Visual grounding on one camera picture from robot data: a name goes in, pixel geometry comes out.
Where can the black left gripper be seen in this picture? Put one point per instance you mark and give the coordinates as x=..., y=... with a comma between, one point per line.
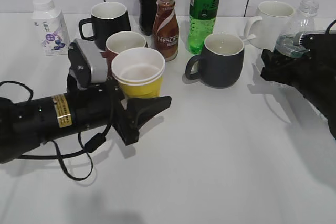
x=138, y=112

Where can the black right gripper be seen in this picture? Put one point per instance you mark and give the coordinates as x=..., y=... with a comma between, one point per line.
x=312, y=74

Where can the yellow and white paper cup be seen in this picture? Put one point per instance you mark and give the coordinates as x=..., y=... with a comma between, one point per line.
x=139, y=72

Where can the clear water bottle green label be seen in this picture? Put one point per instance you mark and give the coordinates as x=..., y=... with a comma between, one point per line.
x=287, y=42

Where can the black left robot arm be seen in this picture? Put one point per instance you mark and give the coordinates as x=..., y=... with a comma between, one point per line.
x=27, y=125

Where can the white ceramic mug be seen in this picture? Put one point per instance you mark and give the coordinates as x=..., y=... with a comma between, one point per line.
x=263, y=29

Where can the dark grey ceramic mug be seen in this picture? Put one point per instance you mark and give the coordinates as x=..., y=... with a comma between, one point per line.
x=220, y=62

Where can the red ceramic mug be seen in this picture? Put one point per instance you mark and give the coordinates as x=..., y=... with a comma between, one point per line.
x=120, y=42

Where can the brown Nescafe coffee bottle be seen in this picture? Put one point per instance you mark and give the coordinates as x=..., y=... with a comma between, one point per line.
x=166, y=30

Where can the black ceramic mug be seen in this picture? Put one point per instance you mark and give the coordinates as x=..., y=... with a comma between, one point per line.
x=107, y=18

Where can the green soda bottle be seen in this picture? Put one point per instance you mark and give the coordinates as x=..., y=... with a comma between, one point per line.
x=202, y=15

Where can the white yogurt drink bottle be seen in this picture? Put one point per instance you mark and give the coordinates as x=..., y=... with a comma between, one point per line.
x=51, y=28

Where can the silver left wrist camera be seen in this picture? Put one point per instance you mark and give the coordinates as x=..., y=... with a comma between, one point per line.
x=87, y=65

